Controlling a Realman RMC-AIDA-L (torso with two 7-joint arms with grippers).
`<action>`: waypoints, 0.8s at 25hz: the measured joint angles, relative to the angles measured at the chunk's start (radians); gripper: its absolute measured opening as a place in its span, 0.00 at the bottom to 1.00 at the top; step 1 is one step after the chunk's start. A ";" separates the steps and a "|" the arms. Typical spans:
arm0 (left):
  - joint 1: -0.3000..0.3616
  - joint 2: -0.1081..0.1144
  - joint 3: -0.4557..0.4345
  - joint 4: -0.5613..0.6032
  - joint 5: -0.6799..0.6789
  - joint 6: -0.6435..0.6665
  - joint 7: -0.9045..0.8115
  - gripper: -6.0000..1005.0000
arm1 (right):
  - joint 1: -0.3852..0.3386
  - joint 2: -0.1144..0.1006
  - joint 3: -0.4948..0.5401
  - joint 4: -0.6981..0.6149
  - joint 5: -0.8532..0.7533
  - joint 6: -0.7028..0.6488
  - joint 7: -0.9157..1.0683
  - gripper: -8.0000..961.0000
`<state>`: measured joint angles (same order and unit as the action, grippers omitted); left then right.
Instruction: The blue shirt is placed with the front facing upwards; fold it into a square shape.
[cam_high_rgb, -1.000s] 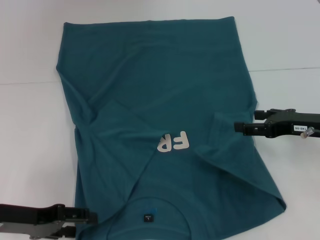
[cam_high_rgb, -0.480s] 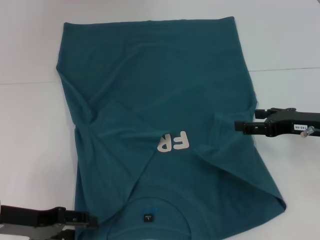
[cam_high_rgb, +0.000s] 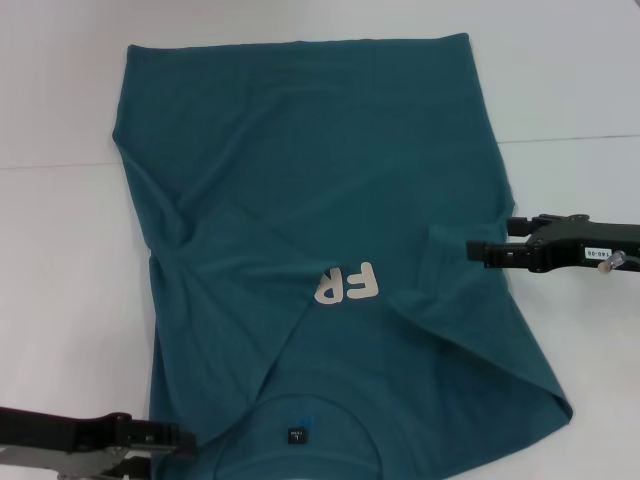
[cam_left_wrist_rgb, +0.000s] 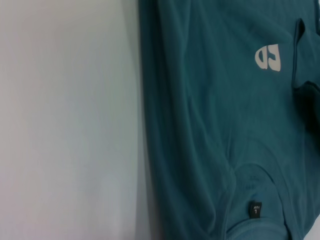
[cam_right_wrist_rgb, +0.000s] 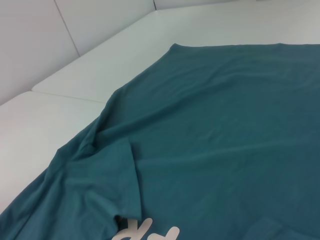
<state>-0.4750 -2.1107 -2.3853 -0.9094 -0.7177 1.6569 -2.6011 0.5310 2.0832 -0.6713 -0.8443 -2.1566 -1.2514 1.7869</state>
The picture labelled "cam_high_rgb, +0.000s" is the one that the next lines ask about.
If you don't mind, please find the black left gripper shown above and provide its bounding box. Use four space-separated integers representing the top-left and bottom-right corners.
0 405 198 480

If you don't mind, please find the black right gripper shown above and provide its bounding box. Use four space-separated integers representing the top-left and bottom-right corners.
465 213 640 275

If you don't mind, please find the teal blue printed t-shirt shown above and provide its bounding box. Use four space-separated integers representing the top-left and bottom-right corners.
112 32 575 480

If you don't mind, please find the right arm plug with cable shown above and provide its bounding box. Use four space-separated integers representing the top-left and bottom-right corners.
599 248 640 275

